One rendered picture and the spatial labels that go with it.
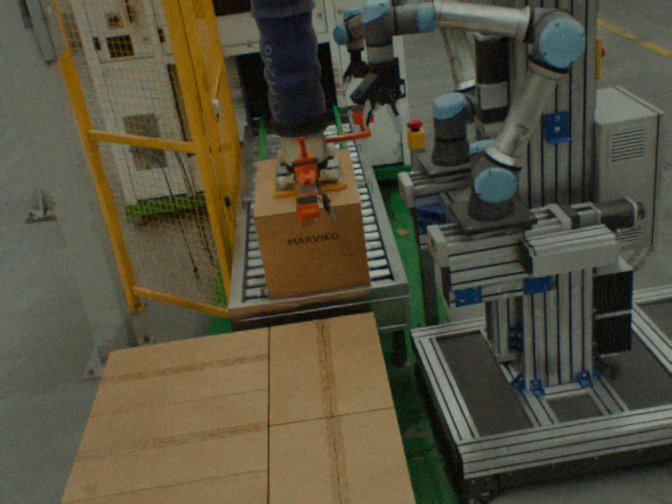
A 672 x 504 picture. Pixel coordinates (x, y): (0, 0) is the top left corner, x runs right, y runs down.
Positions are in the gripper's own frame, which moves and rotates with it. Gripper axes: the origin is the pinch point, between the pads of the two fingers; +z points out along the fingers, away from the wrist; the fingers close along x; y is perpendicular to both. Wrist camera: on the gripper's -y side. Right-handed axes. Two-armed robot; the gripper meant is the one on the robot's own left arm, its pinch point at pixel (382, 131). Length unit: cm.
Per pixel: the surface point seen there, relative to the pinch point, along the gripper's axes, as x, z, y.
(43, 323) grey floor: 244, 139, -42
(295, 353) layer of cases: 40, 84, -17
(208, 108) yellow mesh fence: 181, 35, 46
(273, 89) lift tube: 83, 5, 20
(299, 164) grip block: 66, 29, 15
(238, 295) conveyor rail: 84, 79, -11
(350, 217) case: 50, 49, 23
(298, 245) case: 62, 58, 6
